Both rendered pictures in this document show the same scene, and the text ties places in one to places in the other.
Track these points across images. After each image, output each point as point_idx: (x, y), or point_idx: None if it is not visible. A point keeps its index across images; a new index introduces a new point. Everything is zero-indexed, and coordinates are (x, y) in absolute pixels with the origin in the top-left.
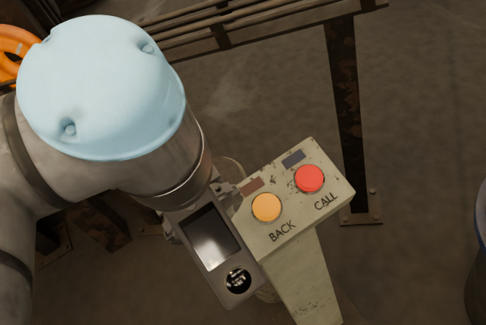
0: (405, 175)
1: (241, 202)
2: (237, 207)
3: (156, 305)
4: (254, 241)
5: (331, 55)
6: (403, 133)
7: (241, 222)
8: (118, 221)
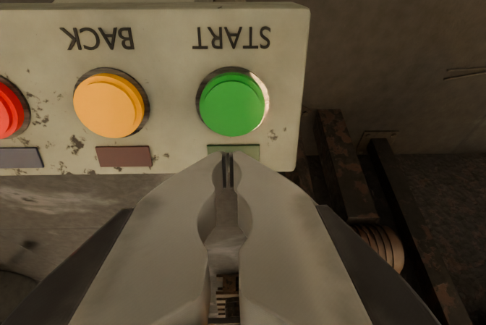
0: (16, 2)
1: (39, 286)
2: (86, 256)
3: (337, 43)
4: (171, 55)
5: None
6: None
7: (180, 108)
8: (319, 133)
